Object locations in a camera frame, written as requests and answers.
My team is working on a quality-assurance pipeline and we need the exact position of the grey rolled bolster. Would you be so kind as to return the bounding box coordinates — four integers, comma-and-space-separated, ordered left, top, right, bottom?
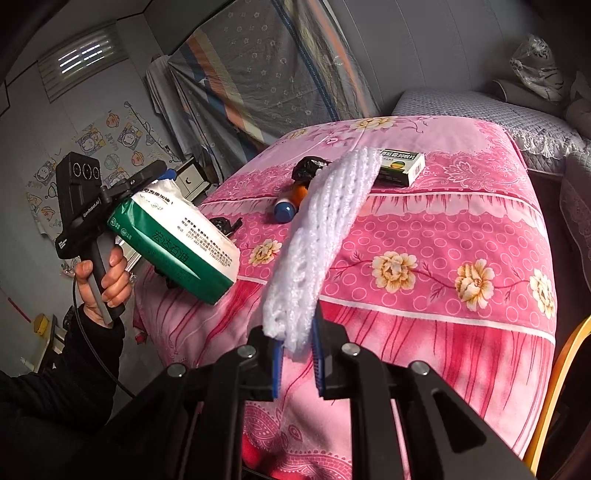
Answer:
490, 80, 563, 117

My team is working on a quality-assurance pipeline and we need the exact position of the pink floral table cloth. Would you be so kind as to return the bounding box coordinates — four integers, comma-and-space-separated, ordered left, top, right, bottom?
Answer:
133, 116, 557, 455

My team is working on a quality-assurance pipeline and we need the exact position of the grey cushion pile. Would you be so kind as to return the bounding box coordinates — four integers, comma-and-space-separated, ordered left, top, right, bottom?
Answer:
565, 71, 591, 138

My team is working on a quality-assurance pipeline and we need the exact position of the cartoon print wall cloth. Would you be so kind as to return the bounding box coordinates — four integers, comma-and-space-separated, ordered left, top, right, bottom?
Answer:
25, 101, 181, 241

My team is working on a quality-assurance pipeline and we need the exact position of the pink hand cream tube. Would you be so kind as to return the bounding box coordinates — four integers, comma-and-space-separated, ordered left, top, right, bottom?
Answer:
273, 182, 308, 224

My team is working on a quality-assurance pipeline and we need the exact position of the striped cloth covered mattress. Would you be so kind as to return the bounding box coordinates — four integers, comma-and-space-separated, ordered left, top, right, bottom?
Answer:
146, 1, 379, 183

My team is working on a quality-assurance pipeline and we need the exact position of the white green tissue pack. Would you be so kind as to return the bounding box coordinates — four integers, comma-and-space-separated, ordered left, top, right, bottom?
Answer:
108, 179, 240, 305

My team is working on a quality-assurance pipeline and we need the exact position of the black left sleeve forearm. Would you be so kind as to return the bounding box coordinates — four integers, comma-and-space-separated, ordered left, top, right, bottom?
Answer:
1, 310, 125, 479

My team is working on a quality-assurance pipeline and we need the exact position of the white foam fruit net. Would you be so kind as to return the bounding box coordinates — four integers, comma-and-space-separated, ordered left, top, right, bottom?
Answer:
259, 147, 382, 358

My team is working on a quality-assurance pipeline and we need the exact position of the white low tv cabinet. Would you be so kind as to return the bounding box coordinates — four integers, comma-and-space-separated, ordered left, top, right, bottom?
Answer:
109, 161, 215, 279

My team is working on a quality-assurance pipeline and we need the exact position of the grey quilted sofa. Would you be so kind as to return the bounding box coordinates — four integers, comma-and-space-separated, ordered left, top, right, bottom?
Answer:
392, 87, 591, 278

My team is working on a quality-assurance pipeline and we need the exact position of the green white medicine box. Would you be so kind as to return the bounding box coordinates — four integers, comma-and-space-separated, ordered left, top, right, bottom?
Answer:
378, 149, 426, 187

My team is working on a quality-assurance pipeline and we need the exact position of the yellow rimmed trash bin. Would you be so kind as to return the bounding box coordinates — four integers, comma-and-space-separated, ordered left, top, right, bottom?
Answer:
523, 317, 591, 475

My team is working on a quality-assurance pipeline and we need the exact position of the tiger print plush pillow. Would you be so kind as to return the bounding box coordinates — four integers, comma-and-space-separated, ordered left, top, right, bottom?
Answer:
510, 34, 569, 103

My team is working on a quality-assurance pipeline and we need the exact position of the black plastic bag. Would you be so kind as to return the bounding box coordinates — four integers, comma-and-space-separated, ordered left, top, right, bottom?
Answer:
291, 156, 329, 187

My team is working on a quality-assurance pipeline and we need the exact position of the person's left hand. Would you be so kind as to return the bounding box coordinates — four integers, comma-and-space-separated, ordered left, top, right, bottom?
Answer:
75, 246, 132, 328

